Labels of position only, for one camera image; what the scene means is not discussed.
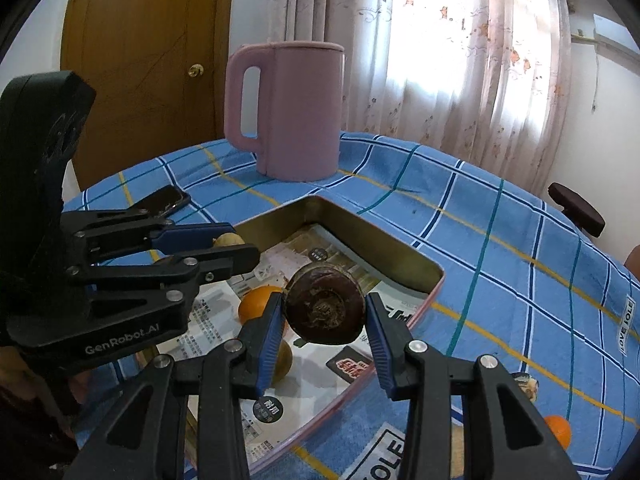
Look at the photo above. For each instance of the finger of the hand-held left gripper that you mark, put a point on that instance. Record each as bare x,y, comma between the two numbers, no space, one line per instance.
230,260
190,237

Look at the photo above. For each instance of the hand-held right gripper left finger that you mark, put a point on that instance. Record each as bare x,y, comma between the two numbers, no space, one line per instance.
269,345

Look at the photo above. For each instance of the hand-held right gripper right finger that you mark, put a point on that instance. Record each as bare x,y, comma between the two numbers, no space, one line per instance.
381,347

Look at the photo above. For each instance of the small beige potato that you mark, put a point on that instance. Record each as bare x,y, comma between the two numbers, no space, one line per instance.
230,240

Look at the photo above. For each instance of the dark purple sweet potato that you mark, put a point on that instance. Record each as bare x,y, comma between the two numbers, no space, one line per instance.
325,305

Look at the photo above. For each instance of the rectangular metal tin box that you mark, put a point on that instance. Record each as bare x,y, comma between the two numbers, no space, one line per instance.
380,250

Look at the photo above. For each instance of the large orange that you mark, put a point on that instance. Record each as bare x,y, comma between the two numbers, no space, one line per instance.
557,430

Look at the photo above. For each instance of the small yellowish orange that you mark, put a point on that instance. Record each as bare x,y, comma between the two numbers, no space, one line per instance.
283,360

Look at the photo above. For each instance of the black smartphone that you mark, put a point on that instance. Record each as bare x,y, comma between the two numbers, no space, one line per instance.
165,200

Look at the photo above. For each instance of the newspaper sheet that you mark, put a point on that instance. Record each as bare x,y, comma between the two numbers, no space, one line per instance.
320,360

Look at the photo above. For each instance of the blue checked tablecloth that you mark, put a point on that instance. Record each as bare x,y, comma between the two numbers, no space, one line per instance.
500,260

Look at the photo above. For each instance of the brown and beige tuber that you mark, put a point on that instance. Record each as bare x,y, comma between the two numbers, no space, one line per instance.
527,387

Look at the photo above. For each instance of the pink plastic kettle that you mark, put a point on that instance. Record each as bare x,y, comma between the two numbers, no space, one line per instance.
300,110

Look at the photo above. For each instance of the brass door knob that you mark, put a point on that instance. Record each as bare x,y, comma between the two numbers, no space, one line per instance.
195,70

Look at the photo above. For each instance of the wooden door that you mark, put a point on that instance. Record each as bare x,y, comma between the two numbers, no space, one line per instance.
150,35

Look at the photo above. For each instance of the dark round stool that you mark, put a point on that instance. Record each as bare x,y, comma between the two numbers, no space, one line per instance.
575,205

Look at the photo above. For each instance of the floral sheer curtain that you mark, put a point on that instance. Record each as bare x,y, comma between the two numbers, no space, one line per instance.
425,35

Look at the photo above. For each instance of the white air conditioner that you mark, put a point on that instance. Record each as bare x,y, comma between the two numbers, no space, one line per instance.
612,32

